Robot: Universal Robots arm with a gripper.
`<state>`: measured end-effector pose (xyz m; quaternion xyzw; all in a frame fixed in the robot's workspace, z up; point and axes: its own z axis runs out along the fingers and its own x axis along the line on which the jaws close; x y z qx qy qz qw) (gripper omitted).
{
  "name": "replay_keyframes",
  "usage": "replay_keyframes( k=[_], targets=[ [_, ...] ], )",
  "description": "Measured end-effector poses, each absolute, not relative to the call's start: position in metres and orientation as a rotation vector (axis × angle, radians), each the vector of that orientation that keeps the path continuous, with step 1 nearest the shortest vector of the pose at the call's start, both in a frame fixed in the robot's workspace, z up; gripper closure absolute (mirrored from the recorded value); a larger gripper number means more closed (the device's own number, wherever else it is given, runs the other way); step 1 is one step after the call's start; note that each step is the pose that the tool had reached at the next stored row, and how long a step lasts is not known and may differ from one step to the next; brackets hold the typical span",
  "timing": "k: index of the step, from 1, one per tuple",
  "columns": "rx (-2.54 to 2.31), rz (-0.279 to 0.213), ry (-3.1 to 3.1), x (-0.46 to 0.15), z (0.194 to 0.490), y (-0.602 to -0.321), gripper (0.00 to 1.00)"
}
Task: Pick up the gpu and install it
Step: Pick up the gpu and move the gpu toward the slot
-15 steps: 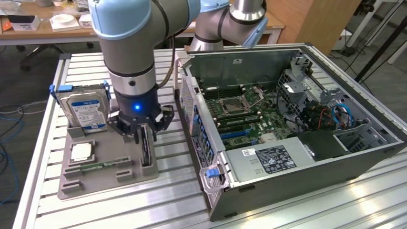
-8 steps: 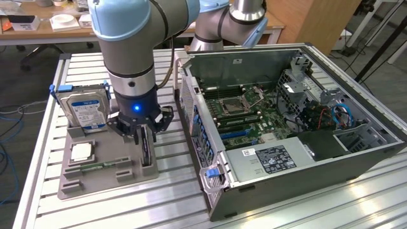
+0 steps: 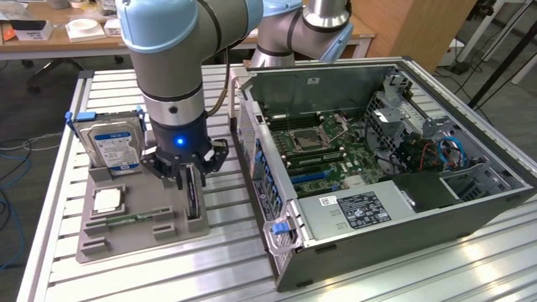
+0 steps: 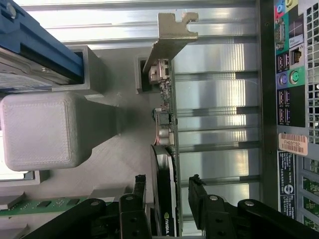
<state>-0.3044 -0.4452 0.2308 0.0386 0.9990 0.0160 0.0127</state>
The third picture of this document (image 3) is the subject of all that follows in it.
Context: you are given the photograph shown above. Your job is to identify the white table frame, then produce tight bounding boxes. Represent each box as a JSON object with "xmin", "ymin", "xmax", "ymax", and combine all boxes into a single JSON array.
[{"xmin": 455, "ymin": 0, "xmax": 537, "ymax": 86}]

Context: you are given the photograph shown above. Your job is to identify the green RAM stick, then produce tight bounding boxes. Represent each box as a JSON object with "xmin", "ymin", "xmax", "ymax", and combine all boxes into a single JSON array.
[
  {"xmin": 104, "ymin": 210, "xmax": 158, "ymax": 225},
  {"xmin": 290, "ymin": 152, "xmax": 342, "ymax": 166}
]

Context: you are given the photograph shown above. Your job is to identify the grey power supply unit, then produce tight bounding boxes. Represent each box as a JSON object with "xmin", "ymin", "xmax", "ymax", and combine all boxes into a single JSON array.
[{"xmin": 296, "ymin": 181, "xmax": 416, "ymax": 242}]

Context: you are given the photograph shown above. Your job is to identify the red wire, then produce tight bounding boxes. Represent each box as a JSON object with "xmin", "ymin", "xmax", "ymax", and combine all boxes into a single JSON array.
[{"xmin": 422, "ymin": 143, "xmax": 436, "ymax": 167}]

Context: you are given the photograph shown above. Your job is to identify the metal disk bay cage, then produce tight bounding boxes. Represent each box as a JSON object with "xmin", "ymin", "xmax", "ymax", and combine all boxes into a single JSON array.
[{"xmin": 364, "ymin": 91, "xmax": 455, "ymax": 164}]

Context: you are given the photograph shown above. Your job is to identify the white floor cable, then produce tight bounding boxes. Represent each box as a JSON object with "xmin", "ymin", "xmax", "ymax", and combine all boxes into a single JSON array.
[{"xmin": 0, "ymin": 131, "xmax": 64, "ymax": 152}]

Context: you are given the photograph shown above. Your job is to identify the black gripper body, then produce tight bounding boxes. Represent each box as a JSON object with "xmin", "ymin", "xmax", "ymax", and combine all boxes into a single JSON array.
[{"xmin": 151, "ymin": 115, "xmax": 214, "ymax": 177}]

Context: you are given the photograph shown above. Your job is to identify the wooden desk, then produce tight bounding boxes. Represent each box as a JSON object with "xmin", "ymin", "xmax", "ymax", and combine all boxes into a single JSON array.
[{"xmin": 0, "ymin": 0, "xmax": 378, "ymax": 69}]

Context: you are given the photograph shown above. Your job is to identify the silver CPU chip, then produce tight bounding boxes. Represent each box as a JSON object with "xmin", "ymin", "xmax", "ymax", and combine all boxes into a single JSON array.
[{"xmin": 92, "ymin": 188, "xmax": 124, "ymax": 212}]

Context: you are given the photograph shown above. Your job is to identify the small white labelled box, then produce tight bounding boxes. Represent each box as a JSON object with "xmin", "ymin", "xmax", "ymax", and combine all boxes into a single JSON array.
[{"xmin": 103, "ymin": 17, "xmax": 126, "ymax": 37}]

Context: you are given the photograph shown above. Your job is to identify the metal socket cover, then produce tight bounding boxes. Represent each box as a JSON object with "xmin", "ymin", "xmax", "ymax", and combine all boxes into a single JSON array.
[{"xmin": 319, "ymin": 113, "xmax": 350, "ymax": 139}]

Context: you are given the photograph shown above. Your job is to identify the black office chair base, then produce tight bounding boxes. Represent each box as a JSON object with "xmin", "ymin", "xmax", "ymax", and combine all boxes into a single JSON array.
[{"xmin": 20, "ymin": 55, "xmax": 126, "ymax": 94}]

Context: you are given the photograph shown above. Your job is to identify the hard disk in blue caddy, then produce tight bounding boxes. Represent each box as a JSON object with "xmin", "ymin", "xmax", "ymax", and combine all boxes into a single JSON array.
[{"xmin": 66, "ymin": 105, "xmax": 148, "ymax": 177}]

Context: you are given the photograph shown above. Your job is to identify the blue wire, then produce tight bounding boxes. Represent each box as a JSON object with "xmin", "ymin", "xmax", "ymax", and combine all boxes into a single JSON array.
[{"xmin": 436, "ymin": 135, "xmax": 470, "ymax": 167}]

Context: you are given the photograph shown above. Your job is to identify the grey parts rack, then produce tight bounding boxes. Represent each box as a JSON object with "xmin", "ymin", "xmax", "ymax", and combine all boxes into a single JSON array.
[{"xmin": 75, "ymin": 125, "xmax": 211, "ymax": 264}]

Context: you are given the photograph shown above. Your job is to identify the blue expansion slot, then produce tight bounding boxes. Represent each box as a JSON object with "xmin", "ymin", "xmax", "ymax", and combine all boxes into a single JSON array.
[{"xmin": 292, "ymin": 169, "xmax": 335, "ymax": 185}]

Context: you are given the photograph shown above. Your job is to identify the CPU socket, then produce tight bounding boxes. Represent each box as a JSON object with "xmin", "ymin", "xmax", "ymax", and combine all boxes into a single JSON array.
[{"xmin": 292, "ymin": 127, "xmax": 327, "ymax": 152}]

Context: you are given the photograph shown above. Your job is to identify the graphics card with metal bracket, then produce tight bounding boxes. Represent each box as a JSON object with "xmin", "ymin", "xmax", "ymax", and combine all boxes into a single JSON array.
[{"xmin": 183, "ymin": 163, "xmax": 203, "ymax": 220}]

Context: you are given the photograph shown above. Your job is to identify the black stand pole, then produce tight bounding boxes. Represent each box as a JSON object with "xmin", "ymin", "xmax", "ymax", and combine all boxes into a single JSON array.
[{"xmin": 466, "ymin": 18, "xmax": 537, "ymax": 109}]

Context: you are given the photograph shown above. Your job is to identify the white box with black lid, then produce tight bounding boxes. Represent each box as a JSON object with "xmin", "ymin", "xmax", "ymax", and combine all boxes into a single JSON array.
[{"xmin": 8, "ymin": 20, "xmax": 55, "ymax": 41}]

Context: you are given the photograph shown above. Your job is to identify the wooden cabinet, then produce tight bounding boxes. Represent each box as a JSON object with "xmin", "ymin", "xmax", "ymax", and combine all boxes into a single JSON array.
[{"xmin": 348, "ymin": 0, "xmax": 480, "ymax": 73}]

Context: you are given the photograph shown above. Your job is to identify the open black PC case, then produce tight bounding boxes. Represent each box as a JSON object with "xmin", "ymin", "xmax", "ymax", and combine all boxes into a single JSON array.
[{"xmin": 228, "ymin": 55, "xmax": 537, "ymax": 293}]

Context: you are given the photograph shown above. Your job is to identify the blue floor cable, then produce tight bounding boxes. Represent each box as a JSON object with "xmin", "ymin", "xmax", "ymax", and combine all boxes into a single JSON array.
[{"xmin": 0, "ymin": 150, "xmax": 34, "ymax": 271}]

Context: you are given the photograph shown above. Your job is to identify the dark gripper cable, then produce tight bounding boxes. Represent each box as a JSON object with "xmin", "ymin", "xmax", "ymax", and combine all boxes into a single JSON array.
[{"xmin": 204, "ymin": 31, "xmax": 236, "ymax": 116}]

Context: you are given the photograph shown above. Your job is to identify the green motherboard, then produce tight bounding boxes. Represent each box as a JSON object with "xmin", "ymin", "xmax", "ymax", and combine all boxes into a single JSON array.
[{"xmin": 264, "ymin": 108, "xmax": 387, "ymax": 199}]

